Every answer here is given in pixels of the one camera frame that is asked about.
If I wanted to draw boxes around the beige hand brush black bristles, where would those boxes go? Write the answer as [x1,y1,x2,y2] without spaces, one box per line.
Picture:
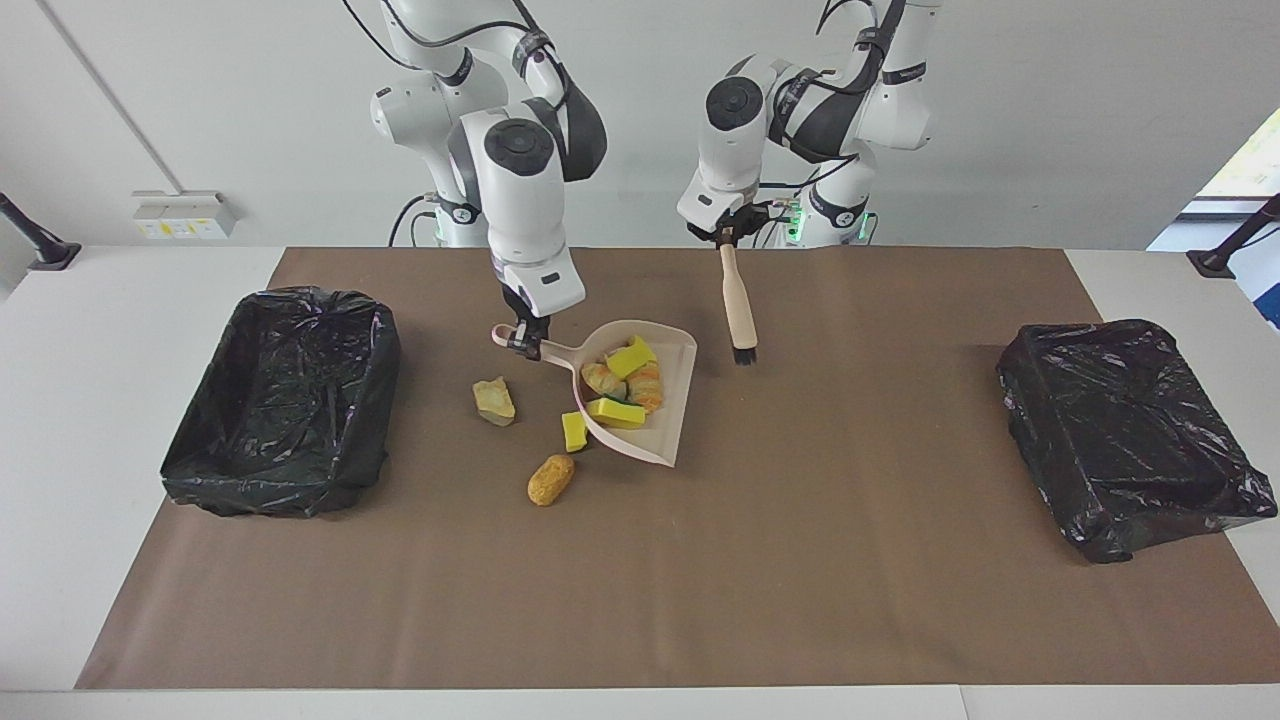
[720,240,758,365]

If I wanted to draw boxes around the beige bread chunk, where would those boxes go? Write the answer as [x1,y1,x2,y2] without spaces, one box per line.
[472,377,517,428]

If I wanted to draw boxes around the pale striped croissant piece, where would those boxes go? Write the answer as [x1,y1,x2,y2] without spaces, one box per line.
[582,360,629,403]

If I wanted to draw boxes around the stepped yellow sponge piece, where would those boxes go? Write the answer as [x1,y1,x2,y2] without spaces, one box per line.
[604,335,659,381]

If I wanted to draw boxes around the notched yellow sponge piece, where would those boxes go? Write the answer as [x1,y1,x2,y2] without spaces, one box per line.
[585,397,648,431]

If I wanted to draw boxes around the orange striped croissant piece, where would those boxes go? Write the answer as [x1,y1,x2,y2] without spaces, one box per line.
[627,362,665,415]

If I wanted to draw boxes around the brown oval bread roll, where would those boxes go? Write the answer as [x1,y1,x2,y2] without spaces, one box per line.
[527,454,577,507]

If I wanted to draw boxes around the pink plastic dustpan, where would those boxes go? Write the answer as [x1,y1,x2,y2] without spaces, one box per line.
[490,319,699,469]

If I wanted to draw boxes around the black bag lined bin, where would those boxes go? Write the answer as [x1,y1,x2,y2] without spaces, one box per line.
[160,286,403,519]
[996,319,1279,565]

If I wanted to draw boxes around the brown table mat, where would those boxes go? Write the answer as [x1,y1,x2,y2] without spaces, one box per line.
[75,247,1280,691]

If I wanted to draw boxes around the black clamp stand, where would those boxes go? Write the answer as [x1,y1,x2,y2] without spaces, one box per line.
[1186,193,1280,279]
[0,190,83,273]

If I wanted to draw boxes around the bright window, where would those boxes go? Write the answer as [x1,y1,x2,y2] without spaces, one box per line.
[1195,105,1280,201]

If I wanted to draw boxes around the blue panel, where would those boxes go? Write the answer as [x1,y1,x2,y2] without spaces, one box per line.
[1237,250,1280,331]

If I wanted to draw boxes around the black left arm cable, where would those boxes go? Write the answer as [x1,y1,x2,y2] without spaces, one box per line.
[755,0,906,216]

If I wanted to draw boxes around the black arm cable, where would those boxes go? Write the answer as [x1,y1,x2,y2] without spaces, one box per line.
[755,0,906,216]
[343,0,576,131]

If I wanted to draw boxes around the black base power cable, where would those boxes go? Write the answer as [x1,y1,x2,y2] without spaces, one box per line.
[388,193,441,248]

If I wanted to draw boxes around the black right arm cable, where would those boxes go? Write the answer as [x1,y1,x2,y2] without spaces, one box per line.
[343,0,576,131]

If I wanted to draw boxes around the white wall socket box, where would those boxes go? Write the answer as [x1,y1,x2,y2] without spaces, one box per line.
[132,190,239,241]

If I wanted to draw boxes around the grey wall conduit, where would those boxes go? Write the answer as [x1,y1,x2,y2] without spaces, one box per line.
[38,0,183,193]

